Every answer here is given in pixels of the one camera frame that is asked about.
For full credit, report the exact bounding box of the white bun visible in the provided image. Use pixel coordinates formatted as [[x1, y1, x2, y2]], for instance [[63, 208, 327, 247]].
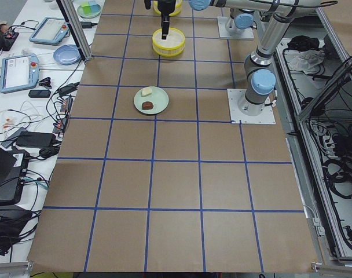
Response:
[[141, 87, 152, 97]]

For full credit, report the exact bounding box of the blue plate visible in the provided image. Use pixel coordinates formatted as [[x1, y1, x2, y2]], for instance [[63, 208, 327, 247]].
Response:
[[53, 45, 81, 65]]

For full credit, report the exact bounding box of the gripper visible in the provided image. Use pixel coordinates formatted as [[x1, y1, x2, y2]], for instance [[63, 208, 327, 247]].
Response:
[[157, 0, 176, 40]]

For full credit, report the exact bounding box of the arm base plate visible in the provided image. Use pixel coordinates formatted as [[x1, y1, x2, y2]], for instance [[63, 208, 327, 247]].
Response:
[[227, 89, 276, 125], [217, 14, 254, 40]]

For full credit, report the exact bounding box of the brown bun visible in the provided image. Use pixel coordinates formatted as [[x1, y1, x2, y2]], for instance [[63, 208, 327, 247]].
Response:
[[141, 101, 154, 110]]

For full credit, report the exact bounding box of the light green plate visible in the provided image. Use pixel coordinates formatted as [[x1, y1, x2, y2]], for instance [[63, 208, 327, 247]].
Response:
[[134, 86, 169, 115]]

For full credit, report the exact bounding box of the aluminium frame post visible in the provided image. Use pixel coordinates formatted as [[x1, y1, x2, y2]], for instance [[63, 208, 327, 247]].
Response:
[[56, 0, 92, 63]]

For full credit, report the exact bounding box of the black power adapter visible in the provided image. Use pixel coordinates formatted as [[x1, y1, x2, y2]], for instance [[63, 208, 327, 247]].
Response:
[[16, 131, 56, 148]]

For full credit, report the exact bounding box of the blue teach pendant near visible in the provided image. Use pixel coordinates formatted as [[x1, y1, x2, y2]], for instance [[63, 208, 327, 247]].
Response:
[[0, 54, 39, 94]]

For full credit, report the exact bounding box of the blue teach pendant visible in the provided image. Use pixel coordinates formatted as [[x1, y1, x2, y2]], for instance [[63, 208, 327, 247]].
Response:
[[29, 17, 69, 45], [0, 54, 39, 94]]

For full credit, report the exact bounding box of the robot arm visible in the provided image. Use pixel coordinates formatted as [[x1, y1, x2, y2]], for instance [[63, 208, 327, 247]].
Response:
[[189, 1, 337, 116], [144, 1, 254, 40]]

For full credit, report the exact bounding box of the black laptop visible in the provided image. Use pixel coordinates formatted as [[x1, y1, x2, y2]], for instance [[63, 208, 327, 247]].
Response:
[[0, 147, 30, 206]]

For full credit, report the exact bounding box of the green bowl with sponges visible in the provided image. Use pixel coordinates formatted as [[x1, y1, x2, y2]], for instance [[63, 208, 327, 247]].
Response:
[[77, 1, 102, 19]]

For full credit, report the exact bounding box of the yellow bamboo steamer tray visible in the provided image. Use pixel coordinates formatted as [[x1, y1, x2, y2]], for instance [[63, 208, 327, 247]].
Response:
[[152, 27, 185, 57]]

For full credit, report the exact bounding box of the blue teach pendant far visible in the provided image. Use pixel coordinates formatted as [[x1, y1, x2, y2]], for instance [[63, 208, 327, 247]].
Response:
[[29, 17, 69, 45]]

